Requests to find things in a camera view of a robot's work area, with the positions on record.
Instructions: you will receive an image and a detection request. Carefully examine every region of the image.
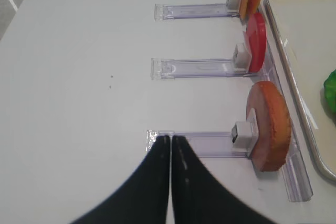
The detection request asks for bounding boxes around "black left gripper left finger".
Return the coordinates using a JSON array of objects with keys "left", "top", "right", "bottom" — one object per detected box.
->
[{"left": 74, "top": 135, "right": 171, "bottom": 223}]

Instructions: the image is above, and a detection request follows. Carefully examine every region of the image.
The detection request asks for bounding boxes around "clear left rack tomato rail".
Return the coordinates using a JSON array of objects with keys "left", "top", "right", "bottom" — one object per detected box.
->
[{"left": 151, "top": 58, "right": 257, "bottom": 80}]

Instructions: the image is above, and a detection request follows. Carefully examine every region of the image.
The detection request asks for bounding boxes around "red tomato slice on rack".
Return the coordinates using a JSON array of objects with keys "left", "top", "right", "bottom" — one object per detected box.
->
[{"left": 244, "top": 12, "right": 267, "bottom": 73}]

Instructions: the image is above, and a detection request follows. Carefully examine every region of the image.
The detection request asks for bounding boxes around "clear left rack cheese rail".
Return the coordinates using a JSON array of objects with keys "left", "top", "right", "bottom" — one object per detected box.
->
[{"left": 154, "top": 4, "right": 239, "bottom": 21}]

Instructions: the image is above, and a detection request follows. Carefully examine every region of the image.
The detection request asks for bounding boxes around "bun slice on left rack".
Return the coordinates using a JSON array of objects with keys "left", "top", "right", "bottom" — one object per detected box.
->
[{"left": 246, "top": 81, "right": 292, "bottom": 172}]

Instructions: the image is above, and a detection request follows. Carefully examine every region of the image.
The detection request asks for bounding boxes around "clear left rack cross bar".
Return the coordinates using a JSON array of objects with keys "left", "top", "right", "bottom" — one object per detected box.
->
[{"left": 258, "top": 6, "right": 313, "bottom": 203}]

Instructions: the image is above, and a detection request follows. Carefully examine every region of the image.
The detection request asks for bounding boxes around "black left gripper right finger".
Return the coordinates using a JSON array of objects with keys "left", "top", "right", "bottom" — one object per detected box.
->
[{"left": 171, "top": 135, "right": 272, "bottom": 223}]

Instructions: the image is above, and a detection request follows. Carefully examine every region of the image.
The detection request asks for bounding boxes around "white bun rail pusher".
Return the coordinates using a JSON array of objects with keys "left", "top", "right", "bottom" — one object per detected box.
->
[{"left": 231, "top": 108, "right": 259, "bottom": 158}]

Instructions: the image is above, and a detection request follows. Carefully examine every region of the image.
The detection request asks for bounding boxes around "white tomato rail pusher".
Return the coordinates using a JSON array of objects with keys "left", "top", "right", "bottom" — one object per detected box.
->
[{"left": 233, "top": 43, "right": 252, "bottom": 70}]

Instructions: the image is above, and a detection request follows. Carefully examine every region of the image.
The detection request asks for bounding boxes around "green lettuce leaf in tray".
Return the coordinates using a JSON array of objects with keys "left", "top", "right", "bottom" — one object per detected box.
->
[{"left": 323, "top": 70, "right": 336, "bottom": 114}]

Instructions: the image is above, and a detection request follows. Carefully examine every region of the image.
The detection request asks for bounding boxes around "white metal tray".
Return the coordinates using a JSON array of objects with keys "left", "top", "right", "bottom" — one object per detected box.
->
[{"left": 263, "top": 0, "right": 335, "bottom": 180}]

